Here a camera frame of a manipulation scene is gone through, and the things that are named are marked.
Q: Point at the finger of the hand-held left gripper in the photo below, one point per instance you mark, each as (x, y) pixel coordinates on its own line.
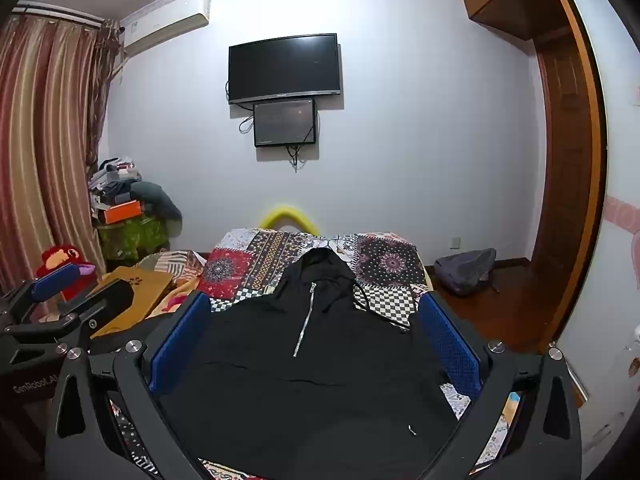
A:
(55, 280)
(102, 297)

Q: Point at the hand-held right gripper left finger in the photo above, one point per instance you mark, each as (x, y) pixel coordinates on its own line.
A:
(180, 347)

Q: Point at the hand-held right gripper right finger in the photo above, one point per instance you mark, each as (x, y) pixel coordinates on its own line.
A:
(450, 345)

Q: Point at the black zip hoodie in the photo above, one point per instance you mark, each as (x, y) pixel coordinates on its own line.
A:
(310, 385)

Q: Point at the red plush toy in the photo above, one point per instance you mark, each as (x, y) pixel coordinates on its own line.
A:
(62, 257)

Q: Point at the tan paw-print cloth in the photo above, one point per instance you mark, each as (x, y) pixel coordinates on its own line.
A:
(135, 290)

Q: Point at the orange flower blanket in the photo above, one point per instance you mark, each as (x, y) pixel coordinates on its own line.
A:
(172, 300)

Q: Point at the green patterned cloth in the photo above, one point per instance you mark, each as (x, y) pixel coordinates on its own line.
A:
(132, 237)

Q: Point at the grey striped cloth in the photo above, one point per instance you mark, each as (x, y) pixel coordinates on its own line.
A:
(167, 262)

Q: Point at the grey backpack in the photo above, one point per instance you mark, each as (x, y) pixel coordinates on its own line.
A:
(465, 270)

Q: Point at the orange box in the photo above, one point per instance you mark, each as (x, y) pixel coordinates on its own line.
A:
(120, 211)

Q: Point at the patchwork patterned bedsheet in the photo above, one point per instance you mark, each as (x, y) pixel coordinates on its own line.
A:
(235, 265)

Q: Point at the dark grey clothing heap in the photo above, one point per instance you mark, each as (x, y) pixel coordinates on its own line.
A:
(157, 200)

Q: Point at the pile of household clutter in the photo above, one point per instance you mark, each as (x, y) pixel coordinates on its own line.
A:
(112, 180)

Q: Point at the striped brown curtain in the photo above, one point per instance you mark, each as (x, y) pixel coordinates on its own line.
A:
(45, 135)

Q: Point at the yellow foam tube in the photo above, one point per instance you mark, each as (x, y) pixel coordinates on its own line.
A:
(280, 212)

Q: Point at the wooden door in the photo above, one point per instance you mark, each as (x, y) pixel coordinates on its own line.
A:
(565, 170)

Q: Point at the curtain rod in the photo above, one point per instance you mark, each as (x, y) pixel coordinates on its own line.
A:
(60, 14)

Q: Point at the white air conditioner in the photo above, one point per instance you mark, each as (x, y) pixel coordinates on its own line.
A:
(165, 25)

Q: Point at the pink wall sticker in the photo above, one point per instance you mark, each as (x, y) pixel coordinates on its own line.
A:
(622, 215)

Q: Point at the small black wall monitor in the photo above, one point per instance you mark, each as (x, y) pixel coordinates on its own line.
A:
(285, 122)

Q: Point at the wall-mounted black television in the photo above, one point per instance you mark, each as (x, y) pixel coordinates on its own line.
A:
(285, 67)

